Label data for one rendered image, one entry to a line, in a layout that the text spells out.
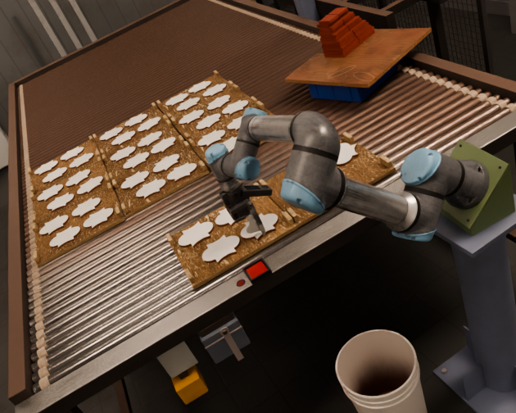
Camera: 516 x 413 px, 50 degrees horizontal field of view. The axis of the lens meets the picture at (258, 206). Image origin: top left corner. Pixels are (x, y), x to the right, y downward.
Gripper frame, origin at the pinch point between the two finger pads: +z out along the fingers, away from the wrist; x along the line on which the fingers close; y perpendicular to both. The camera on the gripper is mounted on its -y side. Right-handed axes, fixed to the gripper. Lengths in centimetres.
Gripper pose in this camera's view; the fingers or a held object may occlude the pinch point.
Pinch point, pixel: (259, 226)
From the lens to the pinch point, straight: 194.1
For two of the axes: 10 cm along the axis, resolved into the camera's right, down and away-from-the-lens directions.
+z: 3.6, 7.5, 5.5
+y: -8.5, 5.1, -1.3
